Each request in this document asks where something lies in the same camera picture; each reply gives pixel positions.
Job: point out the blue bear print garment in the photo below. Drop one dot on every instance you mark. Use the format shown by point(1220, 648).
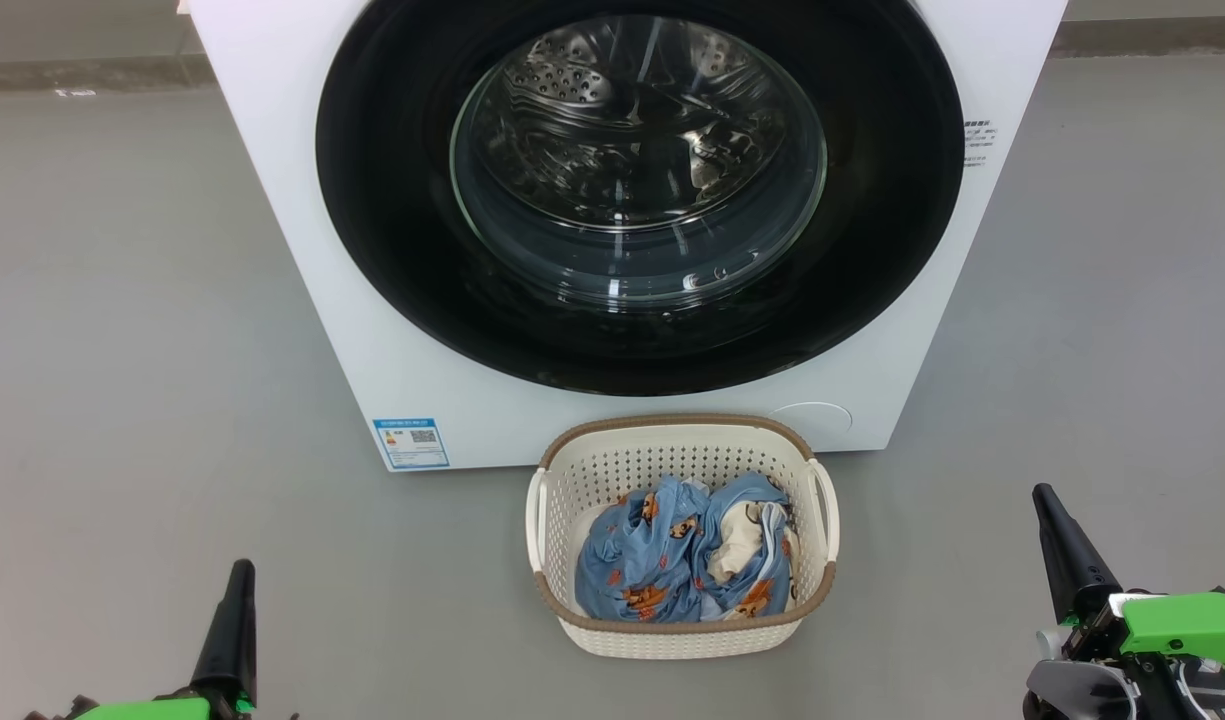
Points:
point(632, 560)

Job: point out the round white filter cover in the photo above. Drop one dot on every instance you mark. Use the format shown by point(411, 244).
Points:
point(812, 420)

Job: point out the blue and cream garment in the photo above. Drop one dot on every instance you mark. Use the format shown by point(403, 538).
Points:
point(742, 540)

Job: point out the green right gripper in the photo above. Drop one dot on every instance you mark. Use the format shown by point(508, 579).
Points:
point(1182, 620)

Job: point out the stainless steel washing machine drum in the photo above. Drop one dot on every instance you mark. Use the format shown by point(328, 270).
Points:
point(592, 110)

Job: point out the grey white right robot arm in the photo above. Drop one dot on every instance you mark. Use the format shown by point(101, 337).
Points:
point(1077, 692)

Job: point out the black round glass washer door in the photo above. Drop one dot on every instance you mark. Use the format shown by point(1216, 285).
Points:
point(392, 200)

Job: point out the cream perforated laundry basket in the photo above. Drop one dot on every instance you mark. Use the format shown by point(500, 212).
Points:
point(572, 470)

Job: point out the white front-load washing machine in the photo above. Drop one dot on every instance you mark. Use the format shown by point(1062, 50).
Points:
point(272, 200)

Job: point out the blue energy label sticker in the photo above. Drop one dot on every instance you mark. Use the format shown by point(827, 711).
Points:
point(410, 443)

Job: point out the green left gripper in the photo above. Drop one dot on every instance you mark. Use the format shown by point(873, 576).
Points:
point(142, 710)

